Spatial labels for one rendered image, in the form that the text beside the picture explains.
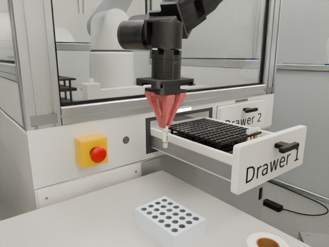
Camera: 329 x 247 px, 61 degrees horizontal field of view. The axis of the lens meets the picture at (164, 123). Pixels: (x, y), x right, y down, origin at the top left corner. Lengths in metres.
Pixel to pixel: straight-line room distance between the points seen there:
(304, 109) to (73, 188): 2.01
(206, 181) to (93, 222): 0.55
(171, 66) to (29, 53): 0.32
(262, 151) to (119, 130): 0.38
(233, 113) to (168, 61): 0.61
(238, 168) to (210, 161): 0.10
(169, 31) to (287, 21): 2.06
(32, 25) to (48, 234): 0.44
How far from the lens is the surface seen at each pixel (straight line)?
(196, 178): 1.04
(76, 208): 0.72
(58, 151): 0.73
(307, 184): 2.60
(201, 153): 0.70
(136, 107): 0.81
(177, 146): 0.76
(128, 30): 0.57
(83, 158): 0.71
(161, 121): 0.56
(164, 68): 0.52
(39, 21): 0.69
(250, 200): 1.39
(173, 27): 0.52
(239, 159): 0.60
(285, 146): 0.68
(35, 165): 0.73
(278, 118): 2.57
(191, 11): 0.58
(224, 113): 1.05
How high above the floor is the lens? 1.11
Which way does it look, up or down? 14 degrees down
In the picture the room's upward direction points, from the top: straight up
